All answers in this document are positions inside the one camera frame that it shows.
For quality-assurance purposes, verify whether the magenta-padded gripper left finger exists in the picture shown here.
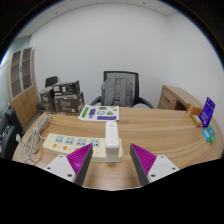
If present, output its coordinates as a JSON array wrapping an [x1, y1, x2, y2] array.
[[44, 143, 94, 187]]

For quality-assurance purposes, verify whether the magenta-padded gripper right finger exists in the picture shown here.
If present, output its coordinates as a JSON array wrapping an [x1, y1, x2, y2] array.
[[129, 143, 181, 187]]

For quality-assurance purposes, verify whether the white charger block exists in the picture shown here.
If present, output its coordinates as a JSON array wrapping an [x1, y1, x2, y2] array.
[[105, 121, 121, 163]]

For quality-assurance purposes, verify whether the cream power strip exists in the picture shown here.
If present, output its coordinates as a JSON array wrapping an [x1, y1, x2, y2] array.
[[42, 132, 125, 164]]

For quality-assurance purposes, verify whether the blue small box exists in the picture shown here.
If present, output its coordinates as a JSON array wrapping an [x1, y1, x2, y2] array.
[[201, 128, 212, 141]]

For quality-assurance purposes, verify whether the tan flat box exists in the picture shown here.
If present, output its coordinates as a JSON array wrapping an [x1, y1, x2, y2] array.
[[190, 114, 204, 129]]

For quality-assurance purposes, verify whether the large dark cardboard box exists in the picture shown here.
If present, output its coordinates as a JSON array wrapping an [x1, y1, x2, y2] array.
[[53, 92, 86, 116]]

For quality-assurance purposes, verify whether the printed paper sheet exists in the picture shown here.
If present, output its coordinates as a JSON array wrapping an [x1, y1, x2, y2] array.
[[77, 105, 120, 122]]

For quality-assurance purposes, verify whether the orange box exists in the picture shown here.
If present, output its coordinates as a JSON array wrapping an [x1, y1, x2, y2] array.
[[185, 103, 203, 118]]

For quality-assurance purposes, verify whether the wooden side desk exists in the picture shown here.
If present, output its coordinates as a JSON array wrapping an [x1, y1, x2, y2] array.
[[157, 84, 204, 112]]

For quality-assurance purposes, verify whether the tall dark cardboard box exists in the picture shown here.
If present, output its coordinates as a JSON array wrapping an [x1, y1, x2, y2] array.
[[39, 86, 56, 114]]

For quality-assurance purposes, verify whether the wooden cabinet with glass doors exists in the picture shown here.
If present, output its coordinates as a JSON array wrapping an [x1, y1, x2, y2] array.
[[7, 46, 40, 129]]

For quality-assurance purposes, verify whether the purple standing card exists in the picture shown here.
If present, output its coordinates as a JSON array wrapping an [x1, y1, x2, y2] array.
[[198, 96, 216, 129]]

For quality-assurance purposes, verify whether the small dark cardboard box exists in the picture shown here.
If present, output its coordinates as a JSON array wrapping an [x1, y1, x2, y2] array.
[[52, 79, 81, 98]]

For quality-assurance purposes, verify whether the black visitor chair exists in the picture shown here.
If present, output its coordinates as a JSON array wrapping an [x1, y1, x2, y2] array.
[[36, 75, 59, 113]]

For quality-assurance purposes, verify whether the grey backpack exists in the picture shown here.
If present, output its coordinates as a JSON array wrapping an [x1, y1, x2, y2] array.
[[100, 77, 134, 108]]

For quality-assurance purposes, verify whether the black mesh office chair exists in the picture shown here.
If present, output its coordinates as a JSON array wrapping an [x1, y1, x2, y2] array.
[[89, 70, 155, 110]]

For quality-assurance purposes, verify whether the white coiled power cable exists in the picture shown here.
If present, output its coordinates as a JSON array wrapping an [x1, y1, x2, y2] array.
[[15, 114, 54, 164]]

